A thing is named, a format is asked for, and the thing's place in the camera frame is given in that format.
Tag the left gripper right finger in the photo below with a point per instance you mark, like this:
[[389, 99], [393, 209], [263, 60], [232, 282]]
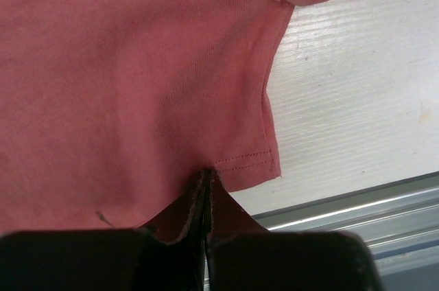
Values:
[[243, 255]]

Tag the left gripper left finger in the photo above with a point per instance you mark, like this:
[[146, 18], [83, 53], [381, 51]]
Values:
[[165, 253]]

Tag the salmon red t shirt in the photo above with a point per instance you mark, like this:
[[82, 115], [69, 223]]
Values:
[[109, 106]]

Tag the aluminium frame rail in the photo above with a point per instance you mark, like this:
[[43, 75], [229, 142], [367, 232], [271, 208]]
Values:
[[397, 222]]

